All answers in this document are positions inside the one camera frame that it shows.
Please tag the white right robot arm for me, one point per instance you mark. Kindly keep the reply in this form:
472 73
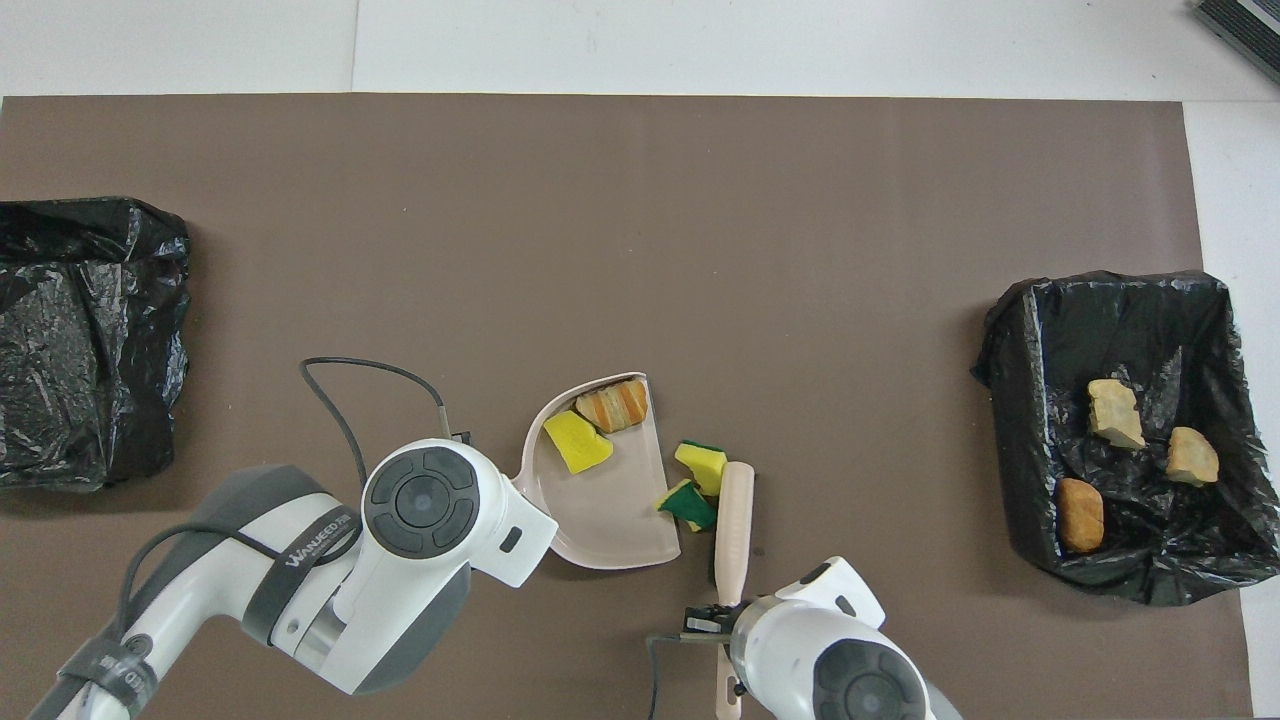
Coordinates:
790 650

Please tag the notched yellow sponge piece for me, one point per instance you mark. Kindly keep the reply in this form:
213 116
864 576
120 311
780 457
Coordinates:
702 468

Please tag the brown oval bread roll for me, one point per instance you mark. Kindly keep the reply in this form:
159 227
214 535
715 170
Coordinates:
1081 516

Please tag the beige plastic dustpan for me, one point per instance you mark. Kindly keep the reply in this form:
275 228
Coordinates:
610 510

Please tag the plain yellow sponge piece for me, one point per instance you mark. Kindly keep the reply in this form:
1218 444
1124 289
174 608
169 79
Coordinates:
577 443

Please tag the green and yellow sponge piece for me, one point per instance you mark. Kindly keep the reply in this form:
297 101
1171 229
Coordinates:
688 506

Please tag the yellowish bread chunk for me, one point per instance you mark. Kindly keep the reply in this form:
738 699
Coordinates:
1192 458

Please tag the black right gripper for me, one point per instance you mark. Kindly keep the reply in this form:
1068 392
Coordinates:
708 620

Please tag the dark grey ribbed device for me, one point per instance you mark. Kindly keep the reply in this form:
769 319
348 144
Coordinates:
1245 25

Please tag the beige hand brush black bristles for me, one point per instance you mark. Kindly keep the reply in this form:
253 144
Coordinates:
733 520

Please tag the brown table mat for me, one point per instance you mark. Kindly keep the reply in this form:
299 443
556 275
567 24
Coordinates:
700 200

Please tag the orange striped bread piece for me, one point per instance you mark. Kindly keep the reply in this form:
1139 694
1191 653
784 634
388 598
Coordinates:
612 406

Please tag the pale bread chunk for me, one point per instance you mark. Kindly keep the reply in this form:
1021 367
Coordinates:
1115 412

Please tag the black bag lined bin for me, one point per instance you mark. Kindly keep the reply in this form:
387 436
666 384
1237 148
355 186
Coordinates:
90 300
1050 340

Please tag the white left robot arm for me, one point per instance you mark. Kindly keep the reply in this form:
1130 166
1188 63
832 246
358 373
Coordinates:
340 610

